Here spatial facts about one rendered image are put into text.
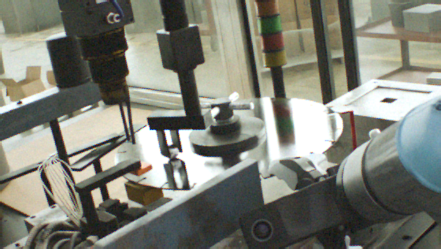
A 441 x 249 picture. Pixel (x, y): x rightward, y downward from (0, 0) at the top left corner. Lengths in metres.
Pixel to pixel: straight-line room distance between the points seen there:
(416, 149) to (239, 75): 1.07
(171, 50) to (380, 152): 0.34
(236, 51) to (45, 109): 0.66
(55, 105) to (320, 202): 0.48
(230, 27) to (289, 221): 0.92
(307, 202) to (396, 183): 0.13
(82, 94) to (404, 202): 0.59
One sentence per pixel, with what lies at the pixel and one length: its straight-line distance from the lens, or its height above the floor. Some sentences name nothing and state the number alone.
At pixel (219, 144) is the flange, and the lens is 0.80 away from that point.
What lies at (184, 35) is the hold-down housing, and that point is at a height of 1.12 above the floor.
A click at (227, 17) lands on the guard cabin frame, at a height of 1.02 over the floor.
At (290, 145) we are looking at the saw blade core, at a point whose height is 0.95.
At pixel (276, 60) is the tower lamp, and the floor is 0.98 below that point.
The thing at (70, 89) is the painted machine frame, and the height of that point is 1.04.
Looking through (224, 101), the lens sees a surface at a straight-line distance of 0.83.
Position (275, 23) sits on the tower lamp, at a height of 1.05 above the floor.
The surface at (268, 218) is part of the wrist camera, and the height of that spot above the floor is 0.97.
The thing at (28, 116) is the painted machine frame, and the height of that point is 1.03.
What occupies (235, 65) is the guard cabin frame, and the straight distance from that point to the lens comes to 1.46.
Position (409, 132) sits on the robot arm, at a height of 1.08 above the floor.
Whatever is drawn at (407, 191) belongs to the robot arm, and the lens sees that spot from 0.45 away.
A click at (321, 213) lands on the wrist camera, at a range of 0.56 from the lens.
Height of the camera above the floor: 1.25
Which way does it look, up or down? 19 degrees down
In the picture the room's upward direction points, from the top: 10 degrees counter-clockwise
